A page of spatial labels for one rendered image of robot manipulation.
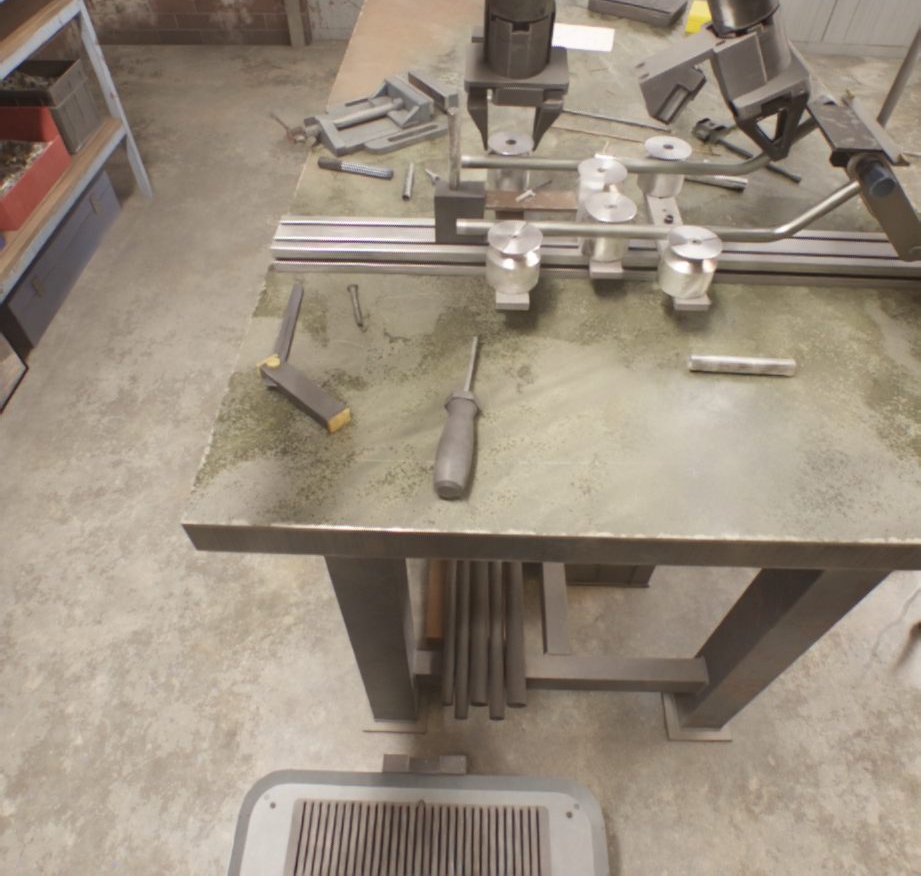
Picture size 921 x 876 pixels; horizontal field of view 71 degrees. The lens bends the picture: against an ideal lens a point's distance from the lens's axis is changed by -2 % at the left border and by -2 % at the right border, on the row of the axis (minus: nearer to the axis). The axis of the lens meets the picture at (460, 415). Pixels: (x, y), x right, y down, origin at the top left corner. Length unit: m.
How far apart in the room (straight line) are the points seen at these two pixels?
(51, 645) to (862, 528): 1.46
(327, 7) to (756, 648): 3.47
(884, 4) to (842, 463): 3.73
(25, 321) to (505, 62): 1.75
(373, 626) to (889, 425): 0.65
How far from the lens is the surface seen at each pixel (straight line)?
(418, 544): 0.53
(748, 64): 0.71
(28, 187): 2.22
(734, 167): 0.79
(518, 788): 1.09
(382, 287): 0.71
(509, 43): 0.69
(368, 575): 0.81
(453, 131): 0.66
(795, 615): 0.97
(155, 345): 2.09
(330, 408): 0.58
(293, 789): 1.10
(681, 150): 0.79
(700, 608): 1.54
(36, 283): 2.26
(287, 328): 0.67
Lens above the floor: 1.32
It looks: 50 degrees down
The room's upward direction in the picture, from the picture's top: 1 degrees clockwise
